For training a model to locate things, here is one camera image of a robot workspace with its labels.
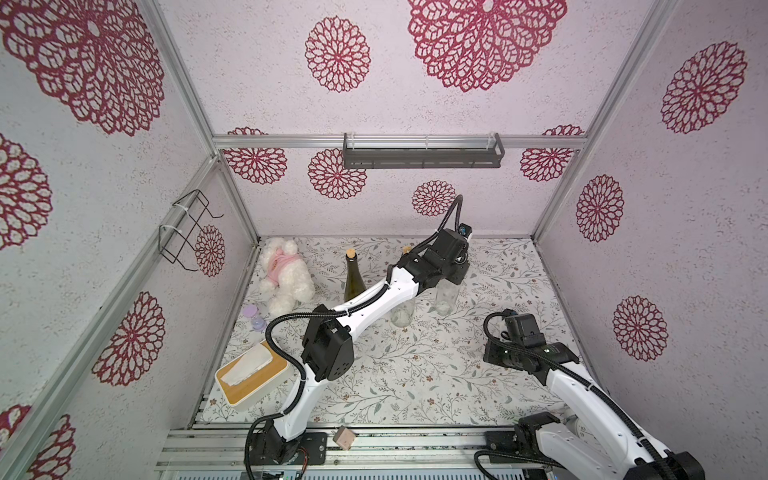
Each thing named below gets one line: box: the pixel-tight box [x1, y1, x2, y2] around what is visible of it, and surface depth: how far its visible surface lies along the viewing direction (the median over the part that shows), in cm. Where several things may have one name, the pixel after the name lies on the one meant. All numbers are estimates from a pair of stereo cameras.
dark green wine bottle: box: [344, 248, 366, 302], surface depth 79 cm
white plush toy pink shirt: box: [259, 238, 315, 318], surface depth 102 cm
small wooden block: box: [332, 425, 355, 451], surface depth 76 cm
